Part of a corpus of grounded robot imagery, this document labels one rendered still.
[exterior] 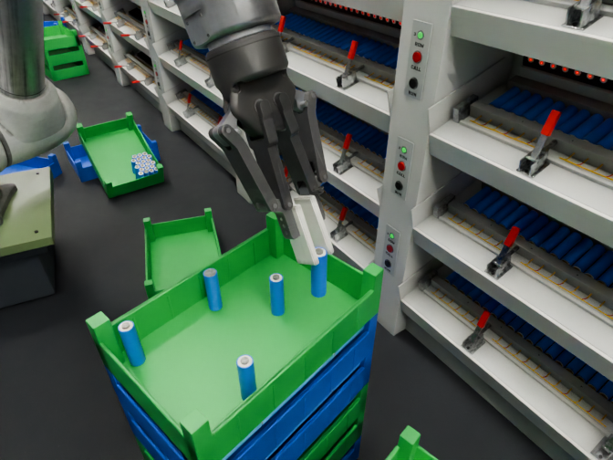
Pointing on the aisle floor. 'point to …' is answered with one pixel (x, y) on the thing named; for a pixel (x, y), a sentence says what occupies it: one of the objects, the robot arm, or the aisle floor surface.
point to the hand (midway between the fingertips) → (306, 229)
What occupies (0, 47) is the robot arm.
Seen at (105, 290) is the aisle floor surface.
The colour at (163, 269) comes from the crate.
